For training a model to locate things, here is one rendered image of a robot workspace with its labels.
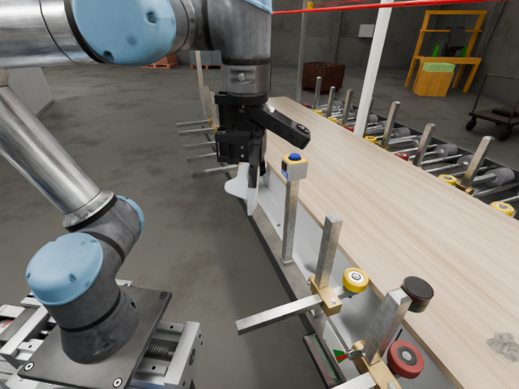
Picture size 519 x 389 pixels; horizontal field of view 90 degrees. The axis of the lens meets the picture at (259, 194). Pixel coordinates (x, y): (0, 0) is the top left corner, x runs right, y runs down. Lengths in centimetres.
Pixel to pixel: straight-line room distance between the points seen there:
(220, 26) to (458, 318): 94
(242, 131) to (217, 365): 149
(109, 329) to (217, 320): 129
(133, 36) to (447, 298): 101
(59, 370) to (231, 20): 70
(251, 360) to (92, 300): 129
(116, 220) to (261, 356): 133
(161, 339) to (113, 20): 65
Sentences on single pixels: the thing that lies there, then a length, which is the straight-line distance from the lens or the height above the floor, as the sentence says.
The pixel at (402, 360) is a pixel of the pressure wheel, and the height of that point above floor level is 90.
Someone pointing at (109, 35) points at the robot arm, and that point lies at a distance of 30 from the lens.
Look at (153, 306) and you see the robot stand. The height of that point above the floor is 104.
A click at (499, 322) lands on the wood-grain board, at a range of 107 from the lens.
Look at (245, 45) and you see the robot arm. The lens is 41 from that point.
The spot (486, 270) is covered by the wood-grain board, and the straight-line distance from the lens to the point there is 121.
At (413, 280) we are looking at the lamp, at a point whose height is 114.
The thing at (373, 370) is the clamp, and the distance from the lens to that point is 85.
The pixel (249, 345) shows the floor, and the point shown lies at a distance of 180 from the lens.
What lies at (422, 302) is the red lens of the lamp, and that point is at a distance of 67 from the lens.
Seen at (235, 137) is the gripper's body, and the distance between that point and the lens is 45.
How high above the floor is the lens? 161
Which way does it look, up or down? 34 degrees down
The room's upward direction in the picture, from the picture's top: straight up
